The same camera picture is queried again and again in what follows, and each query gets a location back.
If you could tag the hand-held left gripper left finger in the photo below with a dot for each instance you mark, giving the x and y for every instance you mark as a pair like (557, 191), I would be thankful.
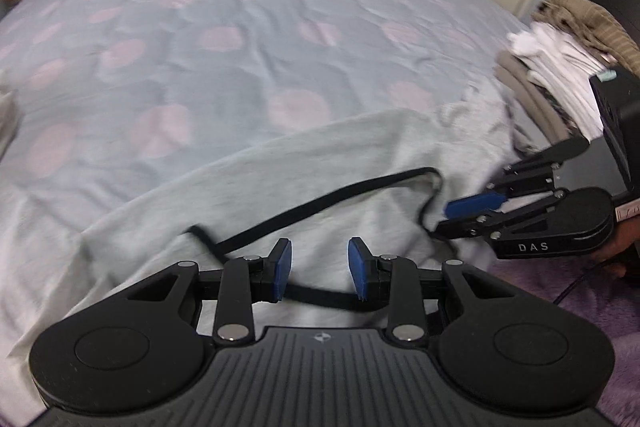
(282, 268)

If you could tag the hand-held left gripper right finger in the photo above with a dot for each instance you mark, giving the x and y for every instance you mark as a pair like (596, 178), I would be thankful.
(357, 268)

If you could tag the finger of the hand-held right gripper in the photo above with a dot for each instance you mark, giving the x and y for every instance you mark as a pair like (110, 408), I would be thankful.
(480, 227)
(475, 206)

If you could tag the grey black-collared T-shirt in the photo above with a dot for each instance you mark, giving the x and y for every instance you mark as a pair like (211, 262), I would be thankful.
(310, 177)

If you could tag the white folded clothes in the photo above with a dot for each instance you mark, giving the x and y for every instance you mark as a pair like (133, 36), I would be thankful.
(565, 72)

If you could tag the person's right hand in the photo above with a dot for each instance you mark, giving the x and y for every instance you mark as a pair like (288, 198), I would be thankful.
(622, 247)

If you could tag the brown knitted cloth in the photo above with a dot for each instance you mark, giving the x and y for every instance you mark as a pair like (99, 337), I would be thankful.
(595, 19)

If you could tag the pink-dotted grey bed sheet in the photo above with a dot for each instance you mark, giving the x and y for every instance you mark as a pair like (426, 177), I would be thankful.
(200, 42)

